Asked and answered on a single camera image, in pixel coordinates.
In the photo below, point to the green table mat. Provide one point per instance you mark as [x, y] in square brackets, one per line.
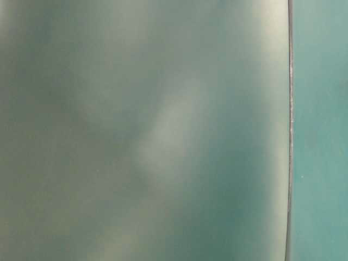
[144, 130]

